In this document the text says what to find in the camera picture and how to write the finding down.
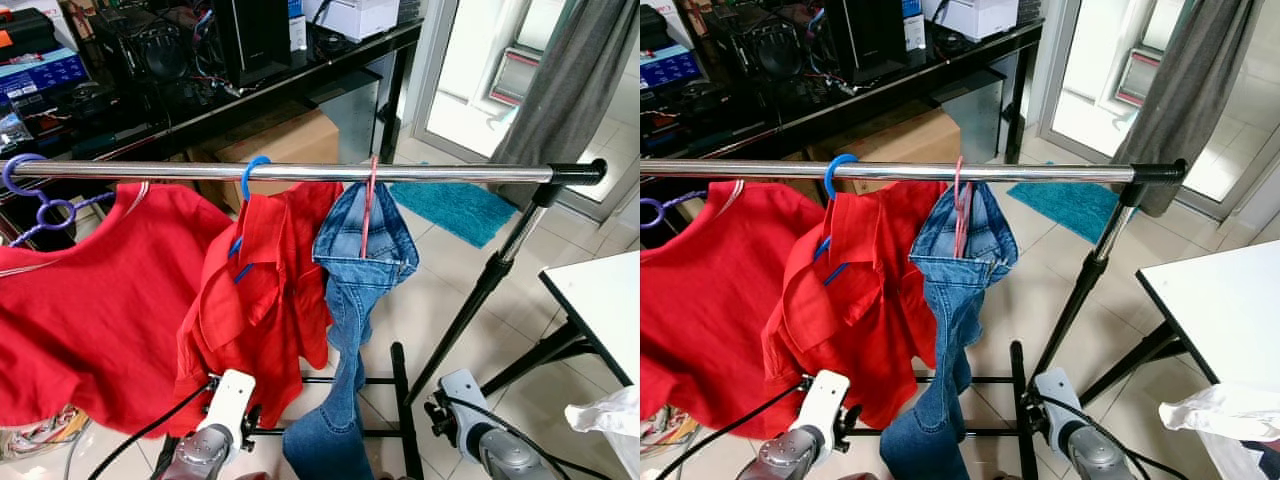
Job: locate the teal floor mat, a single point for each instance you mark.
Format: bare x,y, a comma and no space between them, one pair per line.
455,210
1070,205

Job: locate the chrome and black clothes rack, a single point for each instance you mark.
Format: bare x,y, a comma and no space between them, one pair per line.
300,172
900,171

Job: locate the white device box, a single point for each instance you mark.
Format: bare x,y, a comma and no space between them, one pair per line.
355,18
975,18

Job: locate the red polo shirt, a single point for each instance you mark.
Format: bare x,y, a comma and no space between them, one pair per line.
860,330
260,320

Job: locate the black desk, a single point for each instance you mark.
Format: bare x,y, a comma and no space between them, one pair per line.
930,85
300,85

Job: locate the black computer tower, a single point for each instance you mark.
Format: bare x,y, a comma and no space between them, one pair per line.
250,40
865,40

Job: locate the blue printed box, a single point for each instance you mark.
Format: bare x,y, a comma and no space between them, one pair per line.
668,68
45,72

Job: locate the pink hanger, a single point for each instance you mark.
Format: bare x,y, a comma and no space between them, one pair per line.
371,200
959,200

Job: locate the brown cardboard box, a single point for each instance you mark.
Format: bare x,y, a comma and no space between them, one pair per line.
290,140
900,140

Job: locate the purple hanger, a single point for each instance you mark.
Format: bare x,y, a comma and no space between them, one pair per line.
95,201
685,200

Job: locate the grey curtain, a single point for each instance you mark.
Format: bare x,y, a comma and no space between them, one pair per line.
1190,100
570,90

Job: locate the white table black legs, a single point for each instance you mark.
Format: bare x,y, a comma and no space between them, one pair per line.
605,300
1220,300

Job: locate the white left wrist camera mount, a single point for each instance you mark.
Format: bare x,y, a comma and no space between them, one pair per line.
825,400
230,400

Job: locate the red T-shirt white trim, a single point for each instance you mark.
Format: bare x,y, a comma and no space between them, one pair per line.
90,320
700,320

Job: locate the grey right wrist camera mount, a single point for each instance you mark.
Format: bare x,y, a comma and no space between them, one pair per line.
1055,395
465,400

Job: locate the white T-shirt red black print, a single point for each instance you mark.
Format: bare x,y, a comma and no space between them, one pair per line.
610,415
1220,410

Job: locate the blue denim jeans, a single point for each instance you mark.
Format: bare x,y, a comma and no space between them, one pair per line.
365,260
960,290

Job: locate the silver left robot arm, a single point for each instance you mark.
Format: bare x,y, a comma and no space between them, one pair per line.
200,455
780,458

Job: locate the grey metal cabinet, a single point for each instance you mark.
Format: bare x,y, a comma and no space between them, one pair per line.
970,115

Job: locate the grey box red trim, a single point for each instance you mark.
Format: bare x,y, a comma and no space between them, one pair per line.
1140,80
515,80

